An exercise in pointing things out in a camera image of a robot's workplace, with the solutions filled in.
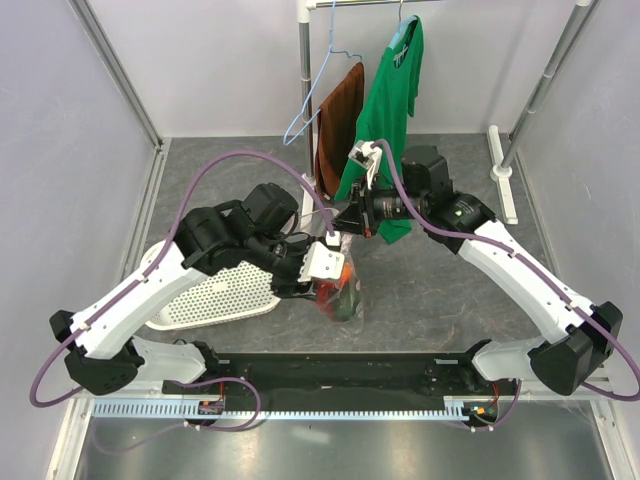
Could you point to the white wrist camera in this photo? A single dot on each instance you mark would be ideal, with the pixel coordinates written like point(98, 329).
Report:
point(323, 259)
point(367, 156)

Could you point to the white perforated plastic basket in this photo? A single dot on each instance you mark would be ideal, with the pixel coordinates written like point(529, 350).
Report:
point(232, 294)

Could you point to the metal clothes rack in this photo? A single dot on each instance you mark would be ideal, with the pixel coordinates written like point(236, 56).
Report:
point(501, 158)

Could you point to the clear zip top bag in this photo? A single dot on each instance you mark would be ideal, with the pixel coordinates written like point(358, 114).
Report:
point(356, 324)

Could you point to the blue wire hanger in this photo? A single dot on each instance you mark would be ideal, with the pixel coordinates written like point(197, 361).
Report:
point(302, 122)

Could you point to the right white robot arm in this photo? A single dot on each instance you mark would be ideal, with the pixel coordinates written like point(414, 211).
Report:
point(575, 335)

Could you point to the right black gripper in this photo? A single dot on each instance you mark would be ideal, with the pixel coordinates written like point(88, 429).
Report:
point(360, 214)

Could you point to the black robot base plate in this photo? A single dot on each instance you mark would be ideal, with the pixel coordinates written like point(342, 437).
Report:
point(359, 381)

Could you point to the aluminium frame post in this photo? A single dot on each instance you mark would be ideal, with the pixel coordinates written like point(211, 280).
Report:
point(99, 38)

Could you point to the red toy tomato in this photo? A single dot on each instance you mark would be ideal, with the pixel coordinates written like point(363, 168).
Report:
point(347, 275)

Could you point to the red toy lobster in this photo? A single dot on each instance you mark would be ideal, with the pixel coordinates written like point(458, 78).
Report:
point(328, 300)

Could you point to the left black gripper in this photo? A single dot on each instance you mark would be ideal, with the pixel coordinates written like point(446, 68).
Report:
point(290, 287)

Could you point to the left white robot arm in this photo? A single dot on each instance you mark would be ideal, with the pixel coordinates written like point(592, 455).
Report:
point(104, 352)

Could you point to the light blue clothes hanger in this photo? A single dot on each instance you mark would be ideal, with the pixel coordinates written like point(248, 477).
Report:
point(402, 25)

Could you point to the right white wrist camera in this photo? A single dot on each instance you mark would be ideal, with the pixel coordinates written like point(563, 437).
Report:
point(367, 156)

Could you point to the green toy avocado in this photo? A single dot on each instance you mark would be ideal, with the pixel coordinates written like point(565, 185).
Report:
point(347, 303)

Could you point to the slotted cable duct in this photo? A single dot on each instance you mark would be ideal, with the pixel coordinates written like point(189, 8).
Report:
point(181, 409)

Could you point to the brown hanging cloth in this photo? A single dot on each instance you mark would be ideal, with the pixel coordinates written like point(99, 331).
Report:
point(336, 122)

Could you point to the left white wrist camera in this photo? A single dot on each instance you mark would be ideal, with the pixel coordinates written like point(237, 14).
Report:
point(323, 259)

